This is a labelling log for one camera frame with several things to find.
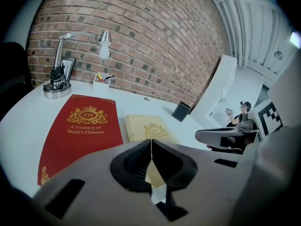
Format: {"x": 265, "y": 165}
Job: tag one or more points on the white desk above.
{"x": 30, "y": 116}

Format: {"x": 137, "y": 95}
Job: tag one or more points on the black pen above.
{"x": 110, "y": 77}

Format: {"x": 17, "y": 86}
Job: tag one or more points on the round ceiling fixture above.
{"x": 278, "y": 55}

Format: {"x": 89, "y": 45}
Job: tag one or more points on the black picture frame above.
{"x": 70, "y": 67}

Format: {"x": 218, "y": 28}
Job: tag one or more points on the white bookcase cabinet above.
{"x": 218, "y": 83}

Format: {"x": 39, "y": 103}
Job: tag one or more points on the red book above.
{"x": 82, "y": 145}

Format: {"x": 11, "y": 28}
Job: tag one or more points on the white pen holder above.
{"x": 101, "y": 86}

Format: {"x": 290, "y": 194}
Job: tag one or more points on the fluorescent ceiling light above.
{"x": 295, "y": 39}

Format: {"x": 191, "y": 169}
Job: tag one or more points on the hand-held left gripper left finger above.
{"x": 105, "y": 196}

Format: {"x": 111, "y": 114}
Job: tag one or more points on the black square box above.
{"x": 181, "y": 112}

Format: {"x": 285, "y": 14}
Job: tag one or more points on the yellow pencil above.
{"x": 99, "y": 76}

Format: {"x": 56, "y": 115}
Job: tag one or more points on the black office chair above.
{"x": 11, "y": 79}

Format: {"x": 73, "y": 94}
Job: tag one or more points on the white ceiling pipes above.
{"x": 235, "y": 32}

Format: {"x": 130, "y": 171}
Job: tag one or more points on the person's right hand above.
{"x": 232, "y": 139}

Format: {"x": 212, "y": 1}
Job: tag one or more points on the silver desk lamp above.
{"x": 56, "y": 94}

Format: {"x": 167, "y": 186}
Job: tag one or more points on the beige book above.
{"x": 141, "y": 126}

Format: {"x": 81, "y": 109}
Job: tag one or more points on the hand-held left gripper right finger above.
{"x": 207, "y": 185}

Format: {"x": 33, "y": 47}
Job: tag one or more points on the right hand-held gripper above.
{"x": 270, "y": 119}

